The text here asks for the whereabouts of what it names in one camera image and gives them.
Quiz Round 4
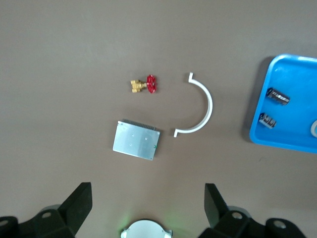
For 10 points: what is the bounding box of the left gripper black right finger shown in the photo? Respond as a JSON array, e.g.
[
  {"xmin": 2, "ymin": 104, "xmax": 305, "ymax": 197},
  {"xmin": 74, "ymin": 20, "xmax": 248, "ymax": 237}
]
[{"xmin": 198, "ymin": 183, "xmax": 307, "ymax": 238}]

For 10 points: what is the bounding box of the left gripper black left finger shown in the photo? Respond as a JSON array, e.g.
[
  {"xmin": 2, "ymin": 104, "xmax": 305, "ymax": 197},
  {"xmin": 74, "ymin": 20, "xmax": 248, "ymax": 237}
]
[{"xmin": 0, "ymin": 182, "xmax": 93, "ymax": 238}]

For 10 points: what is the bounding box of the short dark capacitor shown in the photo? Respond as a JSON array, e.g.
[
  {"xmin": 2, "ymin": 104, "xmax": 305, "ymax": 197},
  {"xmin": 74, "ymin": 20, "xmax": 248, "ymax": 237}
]
[{"xmin": 258, "ymin": 113, "xmax": 277, "ymax": 129}]

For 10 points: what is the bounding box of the long dark brown capacitor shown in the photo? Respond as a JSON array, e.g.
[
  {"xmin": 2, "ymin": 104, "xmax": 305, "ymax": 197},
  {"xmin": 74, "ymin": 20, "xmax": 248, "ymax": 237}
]
[{"xmin": 266, "ymin": 87, "xmax": 291, "ymax": 106}]

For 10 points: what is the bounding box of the silver metal box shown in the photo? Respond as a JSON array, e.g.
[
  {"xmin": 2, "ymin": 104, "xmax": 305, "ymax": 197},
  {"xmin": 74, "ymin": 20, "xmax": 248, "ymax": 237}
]
[{"xmin": 112, "ymin": 119, "xmax": 161, "ymax": 161}]

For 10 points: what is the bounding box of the white curved plastic clamp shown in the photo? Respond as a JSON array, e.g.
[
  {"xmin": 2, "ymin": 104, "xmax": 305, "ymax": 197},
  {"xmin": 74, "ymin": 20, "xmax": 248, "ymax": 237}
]
[{"xmin": 172, "ymin": 72, "xmax": 213, "ymax": 138}]

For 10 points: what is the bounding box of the blue plastic tray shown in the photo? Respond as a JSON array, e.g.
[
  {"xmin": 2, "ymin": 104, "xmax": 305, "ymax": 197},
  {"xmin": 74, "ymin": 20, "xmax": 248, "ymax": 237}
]
[{"xmin": 249, "ymin": 54, "xmax": 317, "ymax": 155}]

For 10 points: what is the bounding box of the brass valve red handle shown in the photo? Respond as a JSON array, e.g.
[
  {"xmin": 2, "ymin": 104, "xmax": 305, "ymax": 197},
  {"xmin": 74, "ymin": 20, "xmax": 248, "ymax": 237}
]
[{"xmin": 130, "ymin": 74, "xmax": 158, "ymax": 94}]

